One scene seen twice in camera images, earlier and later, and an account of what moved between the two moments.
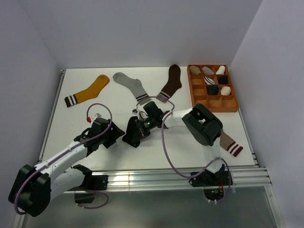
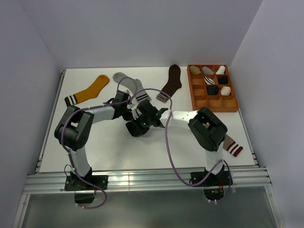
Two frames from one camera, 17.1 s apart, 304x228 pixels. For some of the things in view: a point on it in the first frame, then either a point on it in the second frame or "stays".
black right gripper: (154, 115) stays
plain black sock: (212, 90) stays
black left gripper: (115, 133) -> (128, 118)
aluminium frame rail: (120, 179) stays
